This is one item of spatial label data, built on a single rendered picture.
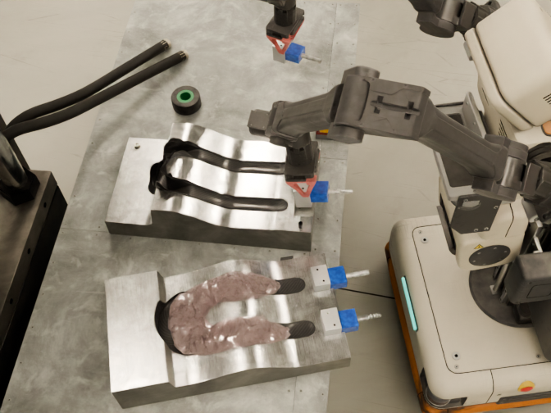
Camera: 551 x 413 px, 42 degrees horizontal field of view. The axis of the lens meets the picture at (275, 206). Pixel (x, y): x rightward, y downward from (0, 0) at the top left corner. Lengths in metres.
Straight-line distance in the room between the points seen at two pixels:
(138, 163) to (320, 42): 0.68
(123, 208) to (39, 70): 1.71
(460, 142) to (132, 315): 0.80
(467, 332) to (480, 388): 0.17
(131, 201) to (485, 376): 1.14
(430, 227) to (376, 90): 1.40
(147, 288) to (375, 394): 1.08
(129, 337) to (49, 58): 2.09
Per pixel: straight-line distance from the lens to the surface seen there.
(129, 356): 1.55
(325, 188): 1.63
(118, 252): 1.80
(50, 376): 1.71
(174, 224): 1.72
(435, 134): 1.11
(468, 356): 2.24
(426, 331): 2.26
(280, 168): 1.78
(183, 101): 2.01
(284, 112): 1.35
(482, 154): 1.24
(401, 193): 2.82
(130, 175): 1.84
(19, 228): 1.93
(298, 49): 1.95
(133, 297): 1.61
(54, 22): 3.63
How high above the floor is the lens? 2.32
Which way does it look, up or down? 57 degrees down
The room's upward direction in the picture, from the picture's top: 4 degrees counter-clockwise
